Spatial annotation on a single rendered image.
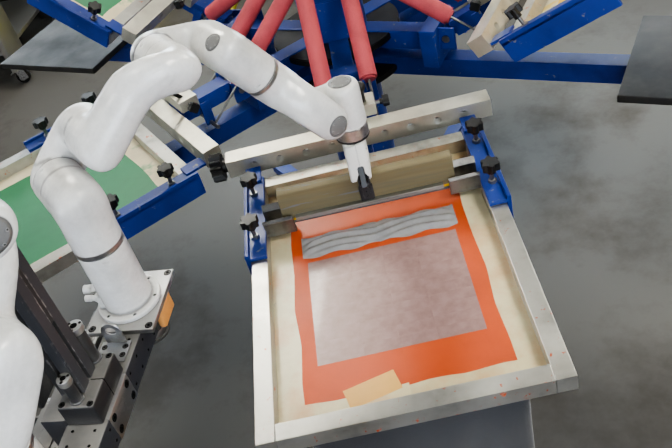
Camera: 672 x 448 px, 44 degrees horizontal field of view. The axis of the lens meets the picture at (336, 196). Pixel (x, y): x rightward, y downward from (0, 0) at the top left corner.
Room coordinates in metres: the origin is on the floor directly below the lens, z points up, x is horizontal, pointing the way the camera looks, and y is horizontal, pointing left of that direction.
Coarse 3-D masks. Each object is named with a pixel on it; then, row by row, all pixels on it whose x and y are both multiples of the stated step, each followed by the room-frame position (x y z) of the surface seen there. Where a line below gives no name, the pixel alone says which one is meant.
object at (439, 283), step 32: (448, 192) 1.49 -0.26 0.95; (384, 256) 1.34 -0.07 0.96; (416, 256) 1.31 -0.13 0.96; (448, 256) 1.28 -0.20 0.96; (480, 256) 1.25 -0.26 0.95; (416, 288) 1.21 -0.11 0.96; (448, 288) 1.19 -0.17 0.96; (480, 288) 1.16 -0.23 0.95; (416, 320) 1.13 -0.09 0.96; (448, 320) 1.11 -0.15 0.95; (480, 320) 1.08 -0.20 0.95; (416, 352) 1.05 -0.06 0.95; (448, 352) 1.03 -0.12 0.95; (480, 352) 1.01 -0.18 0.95; (512, 352) 0.99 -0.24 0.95
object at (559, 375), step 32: (384, 160) 1.64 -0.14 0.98; (512, 224) 1.28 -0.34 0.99; (512, 256) 1.19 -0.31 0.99; (256, 288) 1.32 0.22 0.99; (256, 320) 1.22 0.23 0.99; (544, 320) 1.01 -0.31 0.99; (256, 352) 1.14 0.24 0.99; (544, 352) 0.95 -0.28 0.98; (256, 384) 1.06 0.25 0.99; (480, 384) 0.91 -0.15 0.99; (512, 384) 0.89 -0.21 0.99; (544, 384) 0.88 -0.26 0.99; (576, 384) 0.87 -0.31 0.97; (256, 416) 0.98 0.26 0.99; (320, 416) 0.94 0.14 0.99; (352, 416) 0.92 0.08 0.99; (384, 416) 0.90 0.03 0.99; (416, 416) 0.90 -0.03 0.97; (448, 416) 0.89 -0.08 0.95
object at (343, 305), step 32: (320, 224) 1.50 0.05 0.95; (352, 224) 1.47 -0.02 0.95; (352, 256) 1.37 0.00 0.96; (320, 288) 1.30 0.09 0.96; (352, 288) 1.27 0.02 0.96; (384, 288) 1.24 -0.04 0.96; (320, 320) 1.20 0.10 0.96; (352, 320) 1.18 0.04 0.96; (384, 320) 1.15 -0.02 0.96; (320, 352) 1.12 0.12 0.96; (352, 352) 1.10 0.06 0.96; (384, 352) 1.07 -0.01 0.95; (320, 384) 1.04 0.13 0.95; (352, 384) 1.02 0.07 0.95
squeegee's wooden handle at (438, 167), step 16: (416, 160) 1.48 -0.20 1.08; (432, 160) 1.46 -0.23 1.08; (448, 160) 1.46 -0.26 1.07; (336, 176) 1.50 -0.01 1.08; (384, 176) 1.47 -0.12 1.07; (400, 176) 1.47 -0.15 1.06; (416, 176) 1.46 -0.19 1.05; (432, 176) 1.46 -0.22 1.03; (448, 176) 1.46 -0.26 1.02; (288, 192) 1.49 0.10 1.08; (304, 192) 1.49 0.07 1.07; (320, 192) 1.48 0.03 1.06; (336, 192) 1.48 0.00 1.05; (352, 192) 1.48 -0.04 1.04; (384, 192) 1.47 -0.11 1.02; (288, 208) 1.49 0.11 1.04; (304, 208) 1.49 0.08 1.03; (320, 208) 1.48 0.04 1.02
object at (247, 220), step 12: (468, 120) 1.59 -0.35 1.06; (480, 120) 1.58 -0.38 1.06; (468, 132) 1.57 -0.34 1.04; (492, 168) 1.40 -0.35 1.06; (240, 180) 1.62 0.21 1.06; (252, 180) 1.61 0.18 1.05; (492, 180) 1.42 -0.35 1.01; (252, 192) 1.62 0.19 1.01; (252, 216) 1.47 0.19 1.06; (252, 228) 1.45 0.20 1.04
